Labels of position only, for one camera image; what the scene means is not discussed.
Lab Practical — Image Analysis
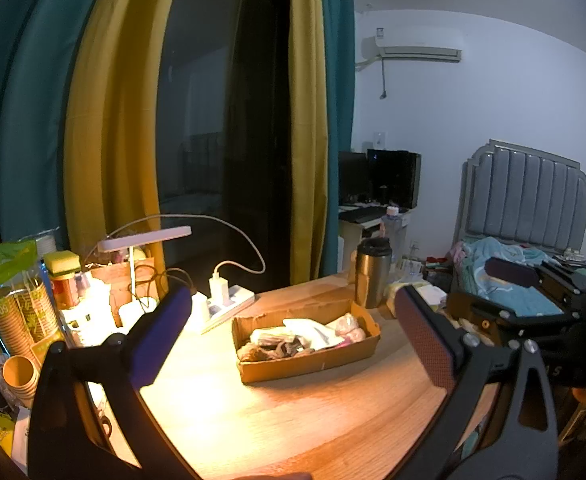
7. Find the yellow tissue pack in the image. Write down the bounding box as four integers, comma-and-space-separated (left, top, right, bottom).
385, 280, 447, 319

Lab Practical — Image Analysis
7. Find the clear water bottle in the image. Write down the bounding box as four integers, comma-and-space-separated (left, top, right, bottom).
381, 205, 404, 267

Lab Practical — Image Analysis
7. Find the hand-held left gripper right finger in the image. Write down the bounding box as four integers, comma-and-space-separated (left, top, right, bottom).
394, 284, 558, 480

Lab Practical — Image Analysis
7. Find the white plastic bag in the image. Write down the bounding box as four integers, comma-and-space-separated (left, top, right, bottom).
282, 317, 344, 350

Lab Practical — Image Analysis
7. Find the grey dotted glove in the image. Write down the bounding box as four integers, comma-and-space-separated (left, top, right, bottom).
267, 336, 314, 359

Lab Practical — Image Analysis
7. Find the computer monitor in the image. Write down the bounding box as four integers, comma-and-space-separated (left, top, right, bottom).
366, 148, 422, 210

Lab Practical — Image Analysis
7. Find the red label jar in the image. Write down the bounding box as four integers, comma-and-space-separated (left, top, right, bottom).
50, 272, 82, 312

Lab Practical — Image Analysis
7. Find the steel tumbler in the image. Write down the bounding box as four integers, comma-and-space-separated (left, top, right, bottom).
355, 237, 393, 310

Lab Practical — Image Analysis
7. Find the yellow sponge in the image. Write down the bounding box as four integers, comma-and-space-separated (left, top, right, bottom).
42, 251, 82, 277

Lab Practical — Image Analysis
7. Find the white power strip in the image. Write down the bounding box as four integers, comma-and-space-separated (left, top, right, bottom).
192, 285, 256, 335

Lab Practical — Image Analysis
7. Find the white charger adapter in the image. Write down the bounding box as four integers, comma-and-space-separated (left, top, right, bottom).
209, 272, 230, 307

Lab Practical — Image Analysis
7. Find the cartoon print white packet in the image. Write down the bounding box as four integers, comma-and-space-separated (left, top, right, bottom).
249, 327, 294, 346

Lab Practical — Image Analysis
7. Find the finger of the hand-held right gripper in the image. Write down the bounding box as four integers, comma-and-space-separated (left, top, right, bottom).
485, 256, 586, 294
445, 290, 582, 349

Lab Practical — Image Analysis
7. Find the white charging cable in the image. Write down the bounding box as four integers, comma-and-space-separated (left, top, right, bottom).
105, 213, 266, 277

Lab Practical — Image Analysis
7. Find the black monitor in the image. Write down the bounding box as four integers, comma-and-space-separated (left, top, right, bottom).
338, 151, 370, 206

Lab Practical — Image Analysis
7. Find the dark glass sliding door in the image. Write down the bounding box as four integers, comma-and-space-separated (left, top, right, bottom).
155, 0, 294, 288

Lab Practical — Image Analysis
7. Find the small brown cardboard box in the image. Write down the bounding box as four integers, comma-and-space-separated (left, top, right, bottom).
89, 259, 157, 327

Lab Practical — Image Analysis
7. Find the teal curtain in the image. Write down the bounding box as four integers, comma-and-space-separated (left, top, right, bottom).
320, 0, 356, 277
0, 0, 116, 256

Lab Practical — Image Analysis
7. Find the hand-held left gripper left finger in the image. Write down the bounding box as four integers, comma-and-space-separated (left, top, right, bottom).
28, 285, 194, 480

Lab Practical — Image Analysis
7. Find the white computer desk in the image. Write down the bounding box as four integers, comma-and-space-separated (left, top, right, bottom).
338, 203, 414, 262

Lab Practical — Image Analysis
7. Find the brown paper cup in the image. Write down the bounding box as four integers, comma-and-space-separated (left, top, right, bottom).
2, 355, 42, 407

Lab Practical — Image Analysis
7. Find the grey padded headboard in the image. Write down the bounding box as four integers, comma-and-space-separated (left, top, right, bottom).
452, 138, 586, 257

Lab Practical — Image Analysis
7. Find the yellow curtain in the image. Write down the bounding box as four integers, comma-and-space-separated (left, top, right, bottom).
63, 0, 186, 273
287, 0, 330, 287

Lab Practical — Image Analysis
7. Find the white desk lamp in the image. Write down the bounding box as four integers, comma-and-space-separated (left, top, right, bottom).
97, 226, 192, 328

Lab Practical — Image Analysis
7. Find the white air conditioner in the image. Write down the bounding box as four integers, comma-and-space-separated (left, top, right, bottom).
361, 27, 464, 65

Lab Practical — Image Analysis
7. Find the brown fluffy plush keychain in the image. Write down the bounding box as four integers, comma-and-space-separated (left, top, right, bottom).
237, 342, 274, 362

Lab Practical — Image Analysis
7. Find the blue printed blanket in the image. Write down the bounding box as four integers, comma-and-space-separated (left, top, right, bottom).
459, 237, 580, 319

